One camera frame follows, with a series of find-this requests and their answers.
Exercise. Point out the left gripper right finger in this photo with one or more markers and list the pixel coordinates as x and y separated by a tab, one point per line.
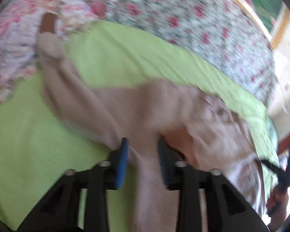
226	208

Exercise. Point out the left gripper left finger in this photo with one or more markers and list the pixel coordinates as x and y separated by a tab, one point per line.
77	201

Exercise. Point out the beige knit sweater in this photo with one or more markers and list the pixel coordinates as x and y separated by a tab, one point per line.
199	125

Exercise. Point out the person's right hand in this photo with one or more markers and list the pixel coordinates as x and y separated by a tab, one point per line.
277	205

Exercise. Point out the light green bed sheet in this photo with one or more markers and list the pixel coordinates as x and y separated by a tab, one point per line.
35	148

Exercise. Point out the framed landscape picture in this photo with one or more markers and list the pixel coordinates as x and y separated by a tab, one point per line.
271	16

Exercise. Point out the rose floral quilt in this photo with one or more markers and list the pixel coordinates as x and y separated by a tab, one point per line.
219	31

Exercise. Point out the pink purple floral pillow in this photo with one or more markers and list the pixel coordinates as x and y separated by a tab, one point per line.
19	27

